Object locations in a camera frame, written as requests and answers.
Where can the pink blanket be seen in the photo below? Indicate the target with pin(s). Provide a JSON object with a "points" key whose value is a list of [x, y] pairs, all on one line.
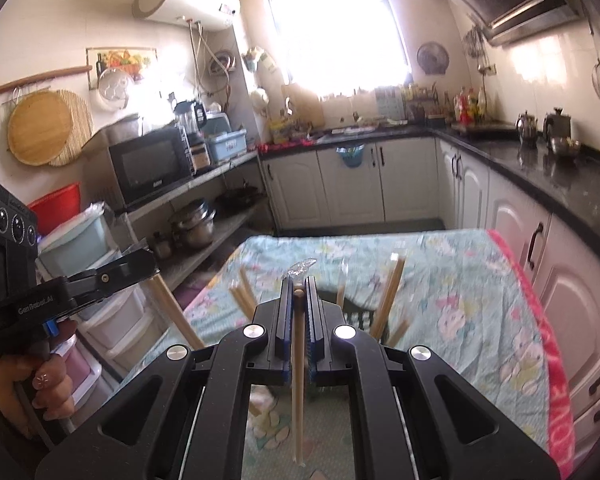
{"points": [[555, 385]]}

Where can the blue plastic box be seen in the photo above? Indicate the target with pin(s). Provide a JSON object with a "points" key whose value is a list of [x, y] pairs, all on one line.
{"points": [[227, 147]]}

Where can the wooden chopstick pair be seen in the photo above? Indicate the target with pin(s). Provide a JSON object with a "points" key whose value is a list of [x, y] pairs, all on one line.
{"points": [[242, 295], [402, 330], [297, 410], [175, 315], [390, 290], [341, 285]]}

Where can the metal shelf rack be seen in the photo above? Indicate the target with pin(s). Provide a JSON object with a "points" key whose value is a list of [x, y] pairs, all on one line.
{"points": [[220, 170]]}

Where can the grey metal container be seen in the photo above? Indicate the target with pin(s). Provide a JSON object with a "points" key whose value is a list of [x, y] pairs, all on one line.
{"points": [[122, 129]]}

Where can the teal drawer organizer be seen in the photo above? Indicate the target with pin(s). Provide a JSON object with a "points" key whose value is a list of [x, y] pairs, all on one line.
{"points": [[390, 102]]}

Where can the fruit wall poster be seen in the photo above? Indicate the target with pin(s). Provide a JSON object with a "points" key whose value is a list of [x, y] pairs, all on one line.
{"points": [[125, 57]]}

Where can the long wooden rolling pin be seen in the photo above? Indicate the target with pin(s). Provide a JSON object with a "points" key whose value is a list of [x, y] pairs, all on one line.
{"points": [[30, 80]]}

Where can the green perforated plastic basket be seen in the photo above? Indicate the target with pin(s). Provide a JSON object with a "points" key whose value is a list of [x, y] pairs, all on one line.
{"points": [[360, 317]]}

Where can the black blender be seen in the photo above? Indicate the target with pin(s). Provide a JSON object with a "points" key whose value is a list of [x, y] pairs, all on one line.
{"points": [[190, 120]]}

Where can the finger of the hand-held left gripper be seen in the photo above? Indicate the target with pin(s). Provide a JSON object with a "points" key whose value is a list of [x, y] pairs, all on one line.
{"points": [[120, 272]]}

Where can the black wok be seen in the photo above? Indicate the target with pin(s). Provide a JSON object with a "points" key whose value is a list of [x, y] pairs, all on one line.
{"points": [[235, 197]]}

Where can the group of condiment bottles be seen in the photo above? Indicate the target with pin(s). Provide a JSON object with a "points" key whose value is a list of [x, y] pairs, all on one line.
{"points": [[465, 105]]}

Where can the round bamboo tray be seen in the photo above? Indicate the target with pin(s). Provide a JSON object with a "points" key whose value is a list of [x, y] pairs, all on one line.
{"points": [[40, 127]]}

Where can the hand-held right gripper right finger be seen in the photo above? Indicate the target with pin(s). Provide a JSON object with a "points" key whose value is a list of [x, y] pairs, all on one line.
{"points": [[312, 320]]}

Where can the person's left hand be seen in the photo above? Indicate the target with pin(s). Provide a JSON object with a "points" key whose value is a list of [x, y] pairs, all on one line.
{"points": [[45, 385]]}

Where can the black microwave oven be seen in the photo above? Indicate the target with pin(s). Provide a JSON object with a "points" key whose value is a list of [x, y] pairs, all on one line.
{"points": [[150, 165]]}

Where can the blue hanging bin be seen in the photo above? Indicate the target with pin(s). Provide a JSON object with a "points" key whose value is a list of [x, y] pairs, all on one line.
{"points": [[351, 157]]}

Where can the round dark wall fan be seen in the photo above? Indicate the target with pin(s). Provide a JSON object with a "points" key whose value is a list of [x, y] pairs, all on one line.
{"points": [[432, 57]]}

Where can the kitchen window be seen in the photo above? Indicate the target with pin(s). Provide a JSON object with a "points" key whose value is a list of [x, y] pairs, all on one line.
{"points": [[330, 25]]}

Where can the black countertop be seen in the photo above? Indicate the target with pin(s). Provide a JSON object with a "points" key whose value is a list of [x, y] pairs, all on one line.
{"points": [[555, 165]]}

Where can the round woven straw mat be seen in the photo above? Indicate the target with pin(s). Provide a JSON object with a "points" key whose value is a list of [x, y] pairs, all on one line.
{"points": [[80, 125]]}

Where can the plastic drawer tower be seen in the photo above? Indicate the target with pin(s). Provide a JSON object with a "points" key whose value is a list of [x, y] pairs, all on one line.
{"points": [[110, 315], [80, 367]]}

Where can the small white fan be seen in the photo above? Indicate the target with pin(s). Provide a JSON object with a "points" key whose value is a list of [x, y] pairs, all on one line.
{"points": [[115, 87]]}

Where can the stacked steel pots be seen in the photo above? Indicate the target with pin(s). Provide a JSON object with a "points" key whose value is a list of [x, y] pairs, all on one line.
{"points": [[195, 227]]}

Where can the cartoon printed tablecloth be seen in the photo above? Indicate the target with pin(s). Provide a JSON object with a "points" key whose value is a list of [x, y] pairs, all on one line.
{"points": [[455, 285]]}

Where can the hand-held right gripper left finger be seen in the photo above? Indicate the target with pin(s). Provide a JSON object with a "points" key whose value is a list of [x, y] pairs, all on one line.
{"points": [[286, 320]]}

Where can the red plastic basin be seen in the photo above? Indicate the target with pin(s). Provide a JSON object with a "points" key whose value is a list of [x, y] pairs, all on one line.
{"points": [[60, 202]]}

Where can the wall-mounted holder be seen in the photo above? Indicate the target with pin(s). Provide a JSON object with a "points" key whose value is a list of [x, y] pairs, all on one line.
{"points": [[257, 60]]}

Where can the steel bowl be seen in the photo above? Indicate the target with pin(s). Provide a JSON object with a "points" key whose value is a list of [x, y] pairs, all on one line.
{"points": [[565, 149]]}

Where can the beige cutting board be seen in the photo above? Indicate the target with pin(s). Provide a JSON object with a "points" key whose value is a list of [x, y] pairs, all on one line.
{"points": [[305, 105]]}

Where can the small hanging tools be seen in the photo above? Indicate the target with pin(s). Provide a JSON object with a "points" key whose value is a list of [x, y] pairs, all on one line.
{"points": [[477, 45]]}

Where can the steel kettle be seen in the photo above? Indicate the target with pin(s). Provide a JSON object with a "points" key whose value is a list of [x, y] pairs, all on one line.
{"points": [[527, 130]]}

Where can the dark lidded pot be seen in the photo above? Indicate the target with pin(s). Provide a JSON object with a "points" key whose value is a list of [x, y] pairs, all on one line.
{"points": [[557, 125]]}

